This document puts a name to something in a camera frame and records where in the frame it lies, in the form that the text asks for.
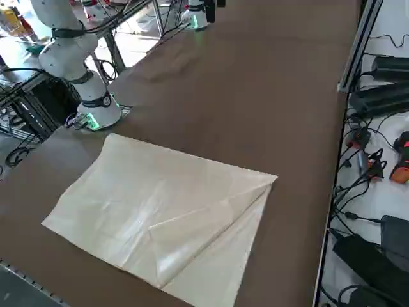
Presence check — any black control box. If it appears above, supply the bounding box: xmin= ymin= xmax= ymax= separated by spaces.
xmin=0 ymin=68 xmax=81 ymax=141

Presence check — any black power cable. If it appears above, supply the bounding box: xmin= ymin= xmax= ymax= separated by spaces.
xmin=367 ymin=30 xmax=409 ymax=49
xmin=330 ymin=204 xmax=384 ymax=224

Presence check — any yellow equipment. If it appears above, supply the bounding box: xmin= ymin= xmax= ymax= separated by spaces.
xmin=0 ymin=8 xmax=26 ymax=41

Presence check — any orange black plug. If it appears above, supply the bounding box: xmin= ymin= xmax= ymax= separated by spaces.
xmin=350 ymin=126 xmax=372 ymax=150

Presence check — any black flat adapter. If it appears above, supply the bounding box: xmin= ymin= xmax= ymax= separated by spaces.
xmin=381 ymin=214 xmax=409 ymax=248

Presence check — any small orange black clip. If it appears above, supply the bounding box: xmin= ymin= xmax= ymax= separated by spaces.
xmin=366 ymin=149 xmax=388 ymax=180

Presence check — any orange black hand tool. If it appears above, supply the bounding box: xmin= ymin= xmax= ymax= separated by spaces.
xmin=389 ymin=130 xmax=409 ymax=185

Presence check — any aluminium frame leg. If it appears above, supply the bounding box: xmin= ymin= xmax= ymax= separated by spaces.
xmin=105 ymin=30 xmax=128 ymax=81

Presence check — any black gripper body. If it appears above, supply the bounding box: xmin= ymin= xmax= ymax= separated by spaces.
xmin=205 ymin=0 xmax=217 ymax=24

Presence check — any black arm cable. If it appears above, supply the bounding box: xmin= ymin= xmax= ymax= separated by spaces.
xmin=81 ymin=0 xmax=180 ymax=35

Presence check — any large black power adapter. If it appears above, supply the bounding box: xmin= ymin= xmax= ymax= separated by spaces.
xmin=332 ymin=235 xmax=409 ymax=297

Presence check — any grey metal rail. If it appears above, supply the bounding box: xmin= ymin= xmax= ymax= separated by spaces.
xmin=0 ymin=258 xmax=76 ymax=307

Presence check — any aluminium profile post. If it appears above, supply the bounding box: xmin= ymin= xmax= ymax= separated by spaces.
xmin=337 ymin=0 xmax=381 ymax=93

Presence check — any cream plastic tablecloth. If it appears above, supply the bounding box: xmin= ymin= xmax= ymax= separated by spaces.
xmin=40 ymin=132 xmax=279 ymax=307

